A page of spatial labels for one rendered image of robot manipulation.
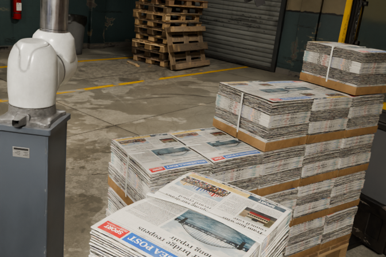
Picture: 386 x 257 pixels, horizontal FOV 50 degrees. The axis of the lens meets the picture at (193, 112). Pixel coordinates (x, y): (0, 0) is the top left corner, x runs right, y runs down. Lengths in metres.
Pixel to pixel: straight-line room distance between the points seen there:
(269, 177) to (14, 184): 1.10
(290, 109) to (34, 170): 1.11
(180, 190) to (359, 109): 1.52
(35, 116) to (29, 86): 0.11
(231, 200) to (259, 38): 8.35
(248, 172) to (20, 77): 1.03
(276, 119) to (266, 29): 7.35
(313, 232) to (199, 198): 1.54
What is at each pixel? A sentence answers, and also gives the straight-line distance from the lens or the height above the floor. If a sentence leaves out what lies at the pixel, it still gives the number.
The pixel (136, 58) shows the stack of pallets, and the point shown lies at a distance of 8.54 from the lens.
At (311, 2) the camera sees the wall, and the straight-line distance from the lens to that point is 8.75.
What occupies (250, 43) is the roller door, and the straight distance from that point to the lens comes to 9.37.
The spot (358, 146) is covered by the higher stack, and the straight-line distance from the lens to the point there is 2.49.
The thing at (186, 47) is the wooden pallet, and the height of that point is 0.41.
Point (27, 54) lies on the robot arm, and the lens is 1.47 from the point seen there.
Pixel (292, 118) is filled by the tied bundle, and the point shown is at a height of 0.98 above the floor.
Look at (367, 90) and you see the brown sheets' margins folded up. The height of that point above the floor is 1.09.
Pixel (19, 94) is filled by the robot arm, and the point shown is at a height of 1.10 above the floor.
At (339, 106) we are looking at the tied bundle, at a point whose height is 1.02.
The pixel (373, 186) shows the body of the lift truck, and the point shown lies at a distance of 3.14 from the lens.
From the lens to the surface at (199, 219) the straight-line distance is 0.92.
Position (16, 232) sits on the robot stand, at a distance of 1.69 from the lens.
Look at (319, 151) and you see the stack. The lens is 2.22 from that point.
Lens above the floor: 1.49
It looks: 16 degrees down
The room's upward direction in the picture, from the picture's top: 7 degrees clockwise
